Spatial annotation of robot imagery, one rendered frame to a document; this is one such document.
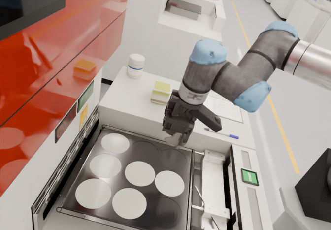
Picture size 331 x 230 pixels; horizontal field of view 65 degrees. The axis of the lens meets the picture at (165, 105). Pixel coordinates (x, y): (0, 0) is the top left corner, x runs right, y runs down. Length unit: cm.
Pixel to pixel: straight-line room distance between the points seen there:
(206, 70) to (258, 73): 11
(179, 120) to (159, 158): 28
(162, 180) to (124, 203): 15
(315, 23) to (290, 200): 623
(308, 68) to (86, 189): 65
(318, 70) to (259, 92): 12
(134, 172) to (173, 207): 17
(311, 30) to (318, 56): 659
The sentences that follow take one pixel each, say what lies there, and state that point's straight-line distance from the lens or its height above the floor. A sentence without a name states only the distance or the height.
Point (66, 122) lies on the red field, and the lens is 71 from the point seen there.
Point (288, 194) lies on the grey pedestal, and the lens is 121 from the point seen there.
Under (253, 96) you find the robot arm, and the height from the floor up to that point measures 133.
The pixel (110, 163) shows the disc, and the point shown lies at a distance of 89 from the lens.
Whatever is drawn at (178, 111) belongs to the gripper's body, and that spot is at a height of 118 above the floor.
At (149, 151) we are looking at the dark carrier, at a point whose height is 90.
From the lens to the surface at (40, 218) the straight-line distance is 76.
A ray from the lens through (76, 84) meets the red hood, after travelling 54.
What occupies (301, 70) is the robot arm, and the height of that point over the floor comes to 139.
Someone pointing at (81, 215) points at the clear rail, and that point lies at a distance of 77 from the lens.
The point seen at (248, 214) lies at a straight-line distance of 84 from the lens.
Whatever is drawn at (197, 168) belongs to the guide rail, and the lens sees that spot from 103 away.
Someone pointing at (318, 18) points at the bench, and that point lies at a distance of 716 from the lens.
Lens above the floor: 157
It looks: 34 degrees down
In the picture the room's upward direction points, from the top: 17 degrees clockwise
